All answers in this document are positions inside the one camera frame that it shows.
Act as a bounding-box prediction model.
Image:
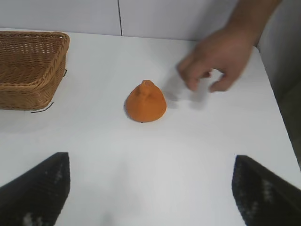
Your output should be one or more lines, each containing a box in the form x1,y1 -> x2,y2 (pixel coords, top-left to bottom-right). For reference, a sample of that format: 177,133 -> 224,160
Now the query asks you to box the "orange round bread bun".
124,80 -> 168,123

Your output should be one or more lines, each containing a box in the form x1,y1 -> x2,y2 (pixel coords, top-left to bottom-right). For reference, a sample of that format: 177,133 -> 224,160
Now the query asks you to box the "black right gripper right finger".
231,154 -> 301,226

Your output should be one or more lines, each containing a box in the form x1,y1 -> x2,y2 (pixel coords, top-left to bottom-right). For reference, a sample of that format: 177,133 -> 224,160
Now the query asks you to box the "brown wicker basket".
0,31 -> 71,111

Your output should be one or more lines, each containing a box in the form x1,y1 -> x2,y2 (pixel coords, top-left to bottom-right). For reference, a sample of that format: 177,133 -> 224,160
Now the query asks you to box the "bare human forearm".
223,0 -> 283,47

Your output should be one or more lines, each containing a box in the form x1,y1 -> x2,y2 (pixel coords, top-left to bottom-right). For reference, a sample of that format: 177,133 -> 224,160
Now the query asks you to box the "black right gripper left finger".
0,152 -> 71,226

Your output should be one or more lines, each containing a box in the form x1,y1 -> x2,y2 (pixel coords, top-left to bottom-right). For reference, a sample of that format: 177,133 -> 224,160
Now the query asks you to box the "bare human hand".
177,25 -> 256,93

